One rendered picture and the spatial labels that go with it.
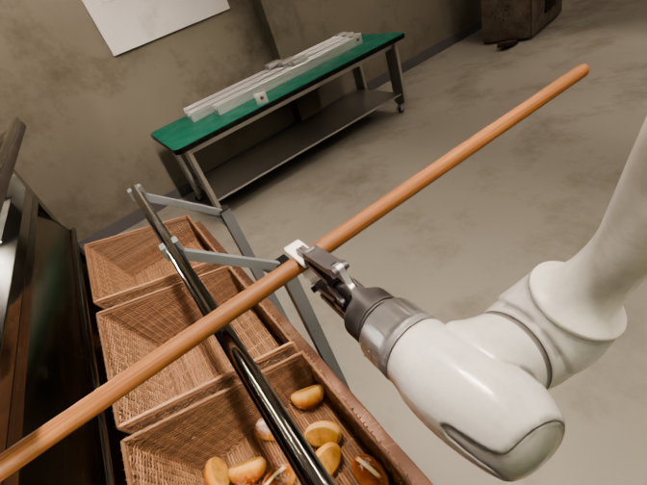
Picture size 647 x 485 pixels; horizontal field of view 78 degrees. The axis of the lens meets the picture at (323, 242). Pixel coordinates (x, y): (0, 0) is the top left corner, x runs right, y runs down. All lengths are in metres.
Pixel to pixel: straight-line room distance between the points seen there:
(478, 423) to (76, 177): 4.07
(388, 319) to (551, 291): 0.17
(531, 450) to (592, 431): 1.41
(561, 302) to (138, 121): 4.01
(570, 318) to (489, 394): 0.13
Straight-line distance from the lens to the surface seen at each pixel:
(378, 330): 0.47
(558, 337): 0.48
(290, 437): 0.50
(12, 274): 1.29
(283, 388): 1.21
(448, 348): 0.42
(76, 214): 4.34
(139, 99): 4.21
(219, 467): 1.21
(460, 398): 0.40
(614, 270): 0.44
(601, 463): 1.77
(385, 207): 0.71
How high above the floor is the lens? 1.59
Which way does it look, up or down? 35 degrees down
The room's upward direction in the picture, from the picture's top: 21 degrees counter-clockwise
